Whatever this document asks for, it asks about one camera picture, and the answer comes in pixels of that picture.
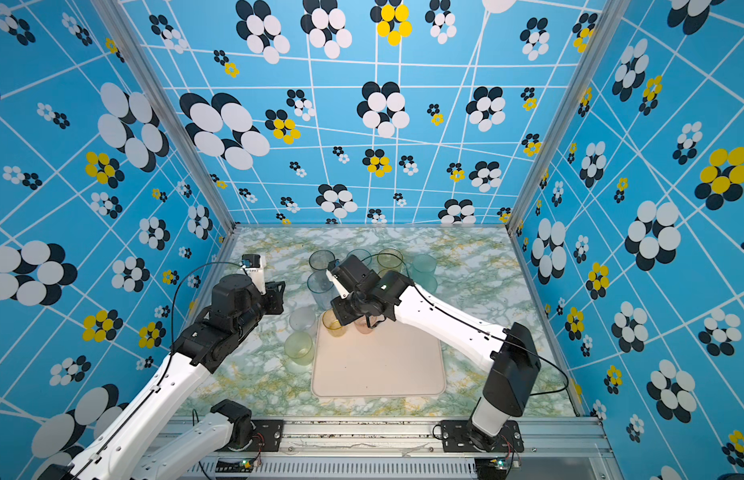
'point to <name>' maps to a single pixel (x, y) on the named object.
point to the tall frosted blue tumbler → (363, 256)
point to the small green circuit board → (244, 466)
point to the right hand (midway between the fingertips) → (339, 309)
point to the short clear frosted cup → (302, 319)
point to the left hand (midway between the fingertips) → (282, 282)
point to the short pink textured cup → (362, 326)
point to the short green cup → (299, 347)
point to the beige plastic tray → (393, 360)
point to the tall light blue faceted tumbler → (322, 288)
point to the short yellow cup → (332, 324)
